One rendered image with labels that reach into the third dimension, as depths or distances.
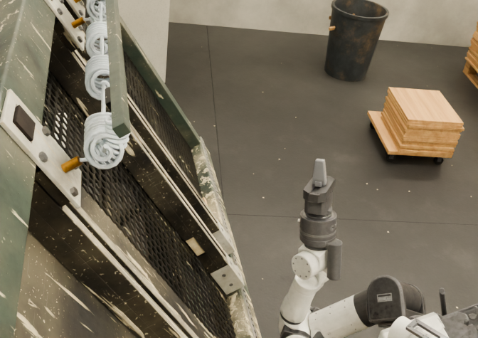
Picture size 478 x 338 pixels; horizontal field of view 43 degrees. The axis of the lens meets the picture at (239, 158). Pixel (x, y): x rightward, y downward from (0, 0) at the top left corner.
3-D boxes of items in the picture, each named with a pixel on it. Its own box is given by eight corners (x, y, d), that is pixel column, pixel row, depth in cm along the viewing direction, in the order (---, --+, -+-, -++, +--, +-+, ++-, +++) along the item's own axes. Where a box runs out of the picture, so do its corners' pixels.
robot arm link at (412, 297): (369, 297, 165) (413, 278, 159) (380, 329, 161) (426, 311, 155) (349, 291, 157) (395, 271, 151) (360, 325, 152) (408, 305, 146)
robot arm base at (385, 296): (379, 296, 166) (415, 277, 161) (399, 341, 159) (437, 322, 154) (354, 288, 155) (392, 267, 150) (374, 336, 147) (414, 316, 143)
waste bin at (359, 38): (378, 86, 566) (396, 20, 530) (322, 82, 558) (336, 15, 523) (363, 61, 610) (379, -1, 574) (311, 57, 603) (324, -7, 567)
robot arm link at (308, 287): (325, 233, 154) (309, 270, 162) (303, 245, 148) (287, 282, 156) (344, 249, 151) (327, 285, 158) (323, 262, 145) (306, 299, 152)
